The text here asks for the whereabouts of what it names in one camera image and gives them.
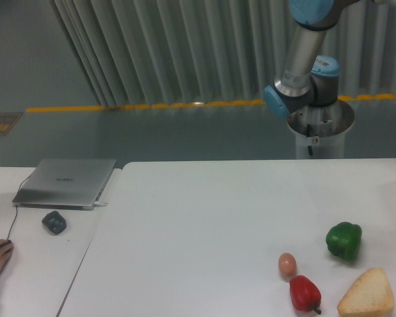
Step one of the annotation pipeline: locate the black mouse cable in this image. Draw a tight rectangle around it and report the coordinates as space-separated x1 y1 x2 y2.
5 173 37 240

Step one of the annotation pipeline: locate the red bell pepper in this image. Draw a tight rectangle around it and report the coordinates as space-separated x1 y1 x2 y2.
289 275 321 314

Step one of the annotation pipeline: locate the brown egg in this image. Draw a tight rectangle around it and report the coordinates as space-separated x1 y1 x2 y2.
278 253 297 277

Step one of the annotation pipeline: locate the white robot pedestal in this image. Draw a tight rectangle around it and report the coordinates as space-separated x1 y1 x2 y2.
287 100 355 159

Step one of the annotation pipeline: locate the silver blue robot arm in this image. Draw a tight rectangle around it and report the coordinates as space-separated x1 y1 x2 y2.
263 1 356 117

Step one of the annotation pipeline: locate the silver closed laptop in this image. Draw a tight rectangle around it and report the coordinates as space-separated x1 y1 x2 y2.
13 158 116 210

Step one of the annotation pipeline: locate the bread slice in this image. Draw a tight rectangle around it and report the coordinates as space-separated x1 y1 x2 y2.
337 268 395 316

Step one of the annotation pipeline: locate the green bell pepper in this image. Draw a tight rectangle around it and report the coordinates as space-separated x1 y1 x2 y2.
325 222 362 262

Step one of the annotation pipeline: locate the white pleated curtain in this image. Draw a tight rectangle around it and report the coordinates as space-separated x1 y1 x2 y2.
51 1 396 108

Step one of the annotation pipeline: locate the black pedestal cable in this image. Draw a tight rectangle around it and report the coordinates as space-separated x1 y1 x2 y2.
305 123 314 158

